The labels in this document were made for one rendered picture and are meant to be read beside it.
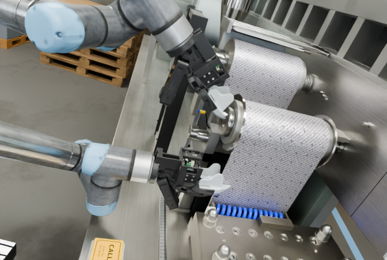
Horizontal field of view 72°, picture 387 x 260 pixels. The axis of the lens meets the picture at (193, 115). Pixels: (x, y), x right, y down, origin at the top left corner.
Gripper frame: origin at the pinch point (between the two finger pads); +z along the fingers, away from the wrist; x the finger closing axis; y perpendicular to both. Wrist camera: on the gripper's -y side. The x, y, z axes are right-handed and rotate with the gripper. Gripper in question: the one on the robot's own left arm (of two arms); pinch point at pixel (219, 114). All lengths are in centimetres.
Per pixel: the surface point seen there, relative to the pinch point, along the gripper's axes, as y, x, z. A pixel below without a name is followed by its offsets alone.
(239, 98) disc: 6.3, 1.5, 0.0
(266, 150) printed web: 5.2, -5.6, 12.6
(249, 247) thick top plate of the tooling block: -10.1, -18.1, 24.8
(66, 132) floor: -144, 158, 26
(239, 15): 25, 67, 1
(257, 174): -0.1, -5.6, 17.8
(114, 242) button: -37.7, -12.6, 8.4
